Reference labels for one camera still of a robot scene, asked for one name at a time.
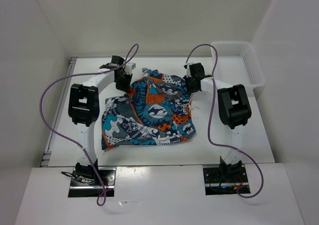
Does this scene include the purple cable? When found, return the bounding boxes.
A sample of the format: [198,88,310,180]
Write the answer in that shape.
[39,44,140,207]
[184,44,265,199]

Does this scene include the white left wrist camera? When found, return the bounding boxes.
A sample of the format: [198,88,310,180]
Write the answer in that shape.
[124,62,136,74]

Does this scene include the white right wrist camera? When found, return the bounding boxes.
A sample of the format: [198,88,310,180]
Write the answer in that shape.
[183,62,193,77]

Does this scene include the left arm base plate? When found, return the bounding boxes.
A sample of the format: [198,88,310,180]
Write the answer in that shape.
[61,167,116,198]

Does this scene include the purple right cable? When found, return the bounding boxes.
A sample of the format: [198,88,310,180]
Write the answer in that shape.
[184,44,265,199]

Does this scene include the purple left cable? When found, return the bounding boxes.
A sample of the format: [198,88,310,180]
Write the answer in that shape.
[39,44,140,207]

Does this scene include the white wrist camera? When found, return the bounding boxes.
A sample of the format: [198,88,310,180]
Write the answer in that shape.
[124,62,136,74]
[183,62,193,77]

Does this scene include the white plastic basket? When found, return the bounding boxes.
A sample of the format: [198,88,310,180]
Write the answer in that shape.
[211,41,265,89]

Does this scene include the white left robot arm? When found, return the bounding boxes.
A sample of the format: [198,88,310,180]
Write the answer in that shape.
[68,56,136,185]

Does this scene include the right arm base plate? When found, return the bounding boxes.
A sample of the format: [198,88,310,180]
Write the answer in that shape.
[202,165,251,196]

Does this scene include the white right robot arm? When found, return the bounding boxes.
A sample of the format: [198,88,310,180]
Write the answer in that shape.
[183,63,252,182]

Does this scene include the colourful patterned shorts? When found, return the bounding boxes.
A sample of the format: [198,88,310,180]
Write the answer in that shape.
[101,68,196,150]

